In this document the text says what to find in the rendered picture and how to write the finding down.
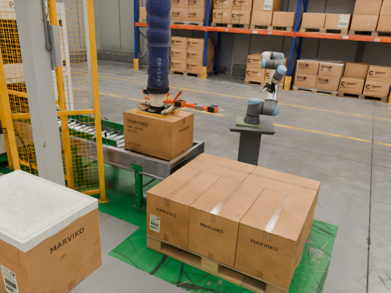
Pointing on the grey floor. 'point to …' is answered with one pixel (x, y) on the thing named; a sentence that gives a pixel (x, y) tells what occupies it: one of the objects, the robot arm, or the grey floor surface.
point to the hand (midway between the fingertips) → (266, 95)
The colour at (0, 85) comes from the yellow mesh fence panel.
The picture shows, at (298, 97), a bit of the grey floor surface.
